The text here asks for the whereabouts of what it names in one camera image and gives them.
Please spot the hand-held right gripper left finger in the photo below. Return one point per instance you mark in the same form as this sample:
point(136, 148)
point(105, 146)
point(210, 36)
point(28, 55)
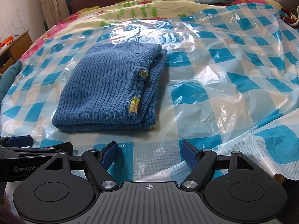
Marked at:
point(109, 155)

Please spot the red white cloth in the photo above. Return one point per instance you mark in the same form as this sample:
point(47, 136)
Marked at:
point(290, 18)

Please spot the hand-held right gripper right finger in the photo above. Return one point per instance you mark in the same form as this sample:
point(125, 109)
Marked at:
point(189, 155)

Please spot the beige curtain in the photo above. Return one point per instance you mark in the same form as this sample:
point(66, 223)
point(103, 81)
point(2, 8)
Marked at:
point(52, 2)

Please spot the blue white checkered plastic sheet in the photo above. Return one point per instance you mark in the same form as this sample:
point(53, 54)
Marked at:
point(222, 74)

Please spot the orange object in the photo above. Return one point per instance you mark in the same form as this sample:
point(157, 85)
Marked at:
point(7, 42)

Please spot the floral bedsheet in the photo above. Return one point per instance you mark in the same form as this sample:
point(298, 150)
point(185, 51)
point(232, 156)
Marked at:
point(144, 7)

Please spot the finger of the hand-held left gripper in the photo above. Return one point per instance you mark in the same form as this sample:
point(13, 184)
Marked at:
point(19, 141)
point(65, 147)

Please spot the wooden desk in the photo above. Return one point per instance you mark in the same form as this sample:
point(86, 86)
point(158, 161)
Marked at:
point(21, 46)

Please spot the blue yellow striped knit sweater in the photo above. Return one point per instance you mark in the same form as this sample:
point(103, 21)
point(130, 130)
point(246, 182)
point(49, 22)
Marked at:
point(105, 86)

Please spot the folded teal cloth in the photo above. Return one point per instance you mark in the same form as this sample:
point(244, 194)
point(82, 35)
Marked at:
point(9, 79)

